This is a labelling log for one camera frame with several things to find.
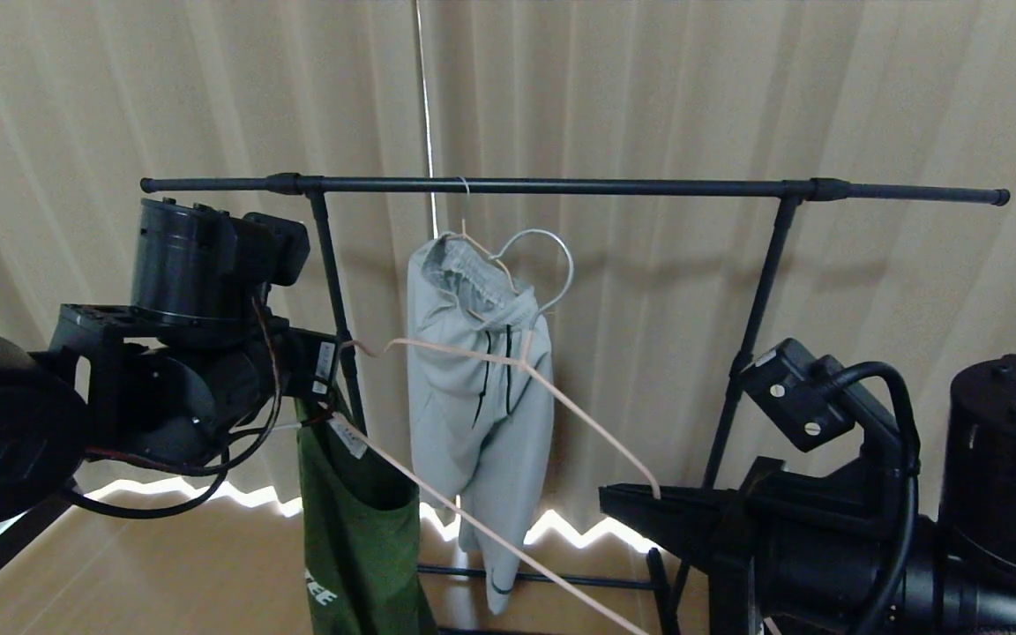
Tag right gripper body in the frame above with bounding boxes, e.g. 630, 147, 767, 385
706, 457, 950, 635

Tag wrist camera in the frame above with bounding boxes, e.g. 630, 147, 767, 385
737, 338, 904, 499
239, 212, 311, 288

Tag black clothes rack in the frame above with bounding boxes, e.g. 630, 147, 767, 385
139, 174, 1010, 635

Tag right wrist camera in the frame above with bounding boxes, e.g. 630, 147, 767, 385
737, 338, 904, 499

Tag pale grey shorts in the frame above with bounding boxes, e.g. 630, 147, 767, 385
407, 234, 555, 616

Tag pink clothes hanger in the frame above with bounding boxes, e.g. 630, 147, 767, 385
436, 176, 519, 296
340, 228, 663, 635

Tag green garment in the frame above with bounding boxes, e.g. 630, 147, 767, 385
295, 395, 438, 635

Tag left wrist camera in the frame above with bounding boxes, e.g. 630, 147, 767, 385
239, 212, 311, 288

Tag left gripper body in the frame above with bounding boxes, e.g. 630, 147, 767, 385
148, 326, 343, 468

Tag beige curtain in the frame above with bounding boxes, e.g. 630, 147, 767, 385
0, 0, 1016, 548

